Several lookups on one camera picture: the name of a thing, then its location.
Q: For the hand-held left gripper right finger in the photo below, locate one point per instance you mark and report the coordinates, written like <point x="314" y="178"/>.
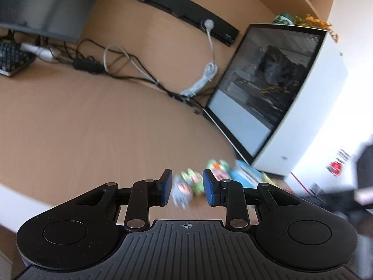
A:
<point x="209" y="188"/>

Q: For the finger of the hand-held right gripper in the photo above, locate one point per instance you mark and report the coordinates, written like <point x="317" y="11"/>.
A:
<point x="320" y="199"/>

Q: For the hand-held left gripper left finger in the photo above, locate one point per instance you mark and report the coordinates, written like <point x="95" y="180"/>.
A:
<point x="166" y="187"/>

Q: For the small grey toy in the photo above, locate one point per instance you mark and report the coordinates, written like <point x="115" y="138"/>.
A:
<point x="182" y="194"/>

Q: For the small green toy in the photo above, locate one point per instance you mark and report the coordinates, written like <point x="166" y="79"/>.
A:
<point x="193" y="181"/>

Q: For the pink and orange toy figure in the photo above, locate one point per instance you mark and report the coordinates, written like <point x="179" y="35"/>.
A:
<point x="220" y="169"/>

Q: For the blue tissue packet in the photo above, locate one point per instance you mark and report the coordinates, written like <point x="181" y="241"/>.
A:
<point x="247" y="175"/>

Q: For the white card with red print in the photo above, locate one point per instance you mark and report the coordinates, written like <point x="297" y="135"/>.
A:
<point x="338" y="163"/>

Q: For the white computer case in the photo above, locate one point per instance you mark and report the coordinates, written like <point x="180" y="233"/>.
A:
<point x="314" y="99"/>

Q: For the black adapter box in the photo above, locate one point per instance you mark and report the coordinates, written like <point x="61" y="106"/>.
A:
<point x="86" y="64"/>

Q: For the orange artificial flowers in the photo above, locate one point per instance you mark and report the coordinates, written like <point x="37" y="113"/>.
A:
<point x="317" y="22"/>

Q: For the green tin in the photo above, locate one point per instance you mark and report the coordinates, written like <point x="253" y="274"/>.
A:
<point x="282" y="19"/>

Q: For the white adapter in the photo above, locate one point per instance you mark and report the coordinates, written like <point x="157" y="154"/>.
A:
<point x="40" y="52"/>

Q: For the black keyboard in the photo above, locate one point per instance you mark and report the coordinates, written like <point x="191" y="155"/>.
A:
<point x="11" y="58"/>

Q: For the black computer monitor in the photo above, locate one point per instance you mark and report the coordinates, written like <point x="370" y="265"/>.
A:
<point x="43" y="3"/>

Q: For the black wall power strip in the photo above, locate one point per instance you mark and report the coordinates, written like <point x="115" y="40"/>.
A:
<point x="174" y="0"/>

